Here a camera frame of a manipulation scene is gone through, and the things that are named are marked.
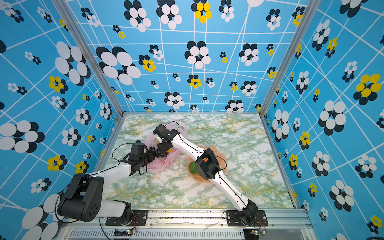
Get green fake lime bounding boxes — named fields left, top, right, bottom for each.
left=189, top=162, right=199, bottom=175

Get pink scalloped plastic plate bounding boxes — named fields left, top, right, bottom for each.
left=186, top=145, right=227, bottom=183

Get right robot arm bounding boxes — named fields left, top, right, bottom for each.
left=153, top=125, right=259, bottom=226

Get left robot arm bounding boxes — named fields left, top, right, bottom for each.
left=55, top=141, right=155, bottom=224

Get black fake grapes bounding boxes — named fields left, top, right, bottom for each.
left=150, top=147, right=169, bottom=158

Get left green circuit board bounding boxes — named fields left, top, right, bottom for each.
left=114, top=229, right=137, bottom=237

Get green circuit board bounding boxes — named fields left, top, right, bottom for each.
left=243, top=229, right=266, bottom=240
left=114, top=229, right=137, bottom=237

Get right green circuit board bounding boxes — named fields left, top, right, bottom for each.
left=243, top=229, right=266, bottom=240

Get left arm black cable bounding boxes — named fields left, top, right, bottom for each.
left=53, top=142, right=142, bottom=240

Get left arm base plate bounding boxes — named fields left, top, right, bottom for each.
left=106, top=210, right=149, bottom=227

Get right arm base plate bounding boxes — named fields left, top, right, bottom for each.
left=223, top=210, right=269, bottom=227

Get aluminium front rail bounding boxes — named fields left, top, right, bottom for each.
left=57, top=209, right=317, bottom=240

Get left aluminium corner post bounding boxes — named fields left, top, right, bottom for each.
left=52, top=1, right=124, bottom=117

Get aluminium corner post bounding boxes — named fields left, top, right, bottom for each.
left=260, top=0, right=321, bottom=117
left=52, top=1, right=124, bottom=117

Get right aluminium corner post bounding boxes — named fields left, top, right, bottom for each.
left=260, top=0, right=321, bottom=117

